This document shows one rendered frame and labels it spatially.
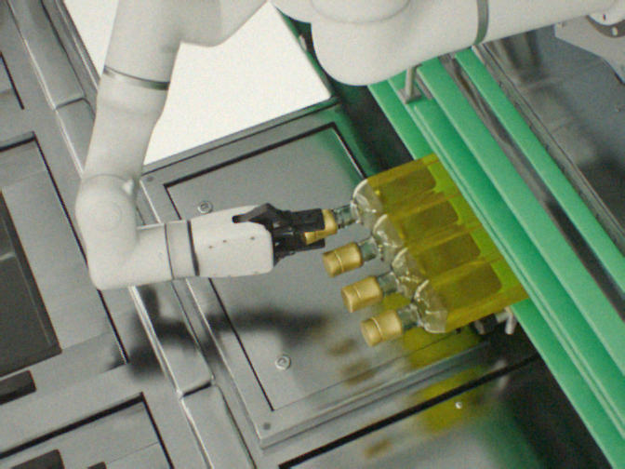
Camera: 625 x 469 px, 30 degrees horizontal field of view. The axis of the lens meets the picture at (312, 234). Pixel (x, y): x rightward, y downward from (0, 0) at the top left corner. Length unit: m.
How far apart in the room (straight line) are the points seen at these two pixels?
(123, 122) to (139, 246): 0.16
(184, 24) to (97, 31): 0.55
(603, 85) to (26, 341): 0.86
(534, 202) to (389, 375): 0.32
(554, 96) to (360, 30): 0.45
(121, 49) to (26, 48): 0.57
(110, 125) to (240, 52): 0.43
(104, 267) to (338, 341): 0.33
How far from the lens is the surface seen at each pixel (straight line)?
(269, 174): 1.74
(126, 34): 1.42
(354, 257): 1.49
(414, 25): 1.13
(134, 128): 1.53
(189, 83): 1.87
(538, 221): 1.39
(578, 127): 1.46
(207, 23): 1.45
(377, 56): 1.11
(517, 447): 1.57
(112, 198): 1.45
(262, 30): 1.93
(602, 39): 1.29
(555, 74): 1.51
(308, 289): 1.63
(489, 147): 1.45
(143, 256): 1.49
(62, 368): 1.66
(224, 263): 1.51
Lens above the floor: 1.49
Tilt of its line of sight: 13 degrees down
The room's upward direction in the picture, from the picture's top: 111 degrees counter-clockwise
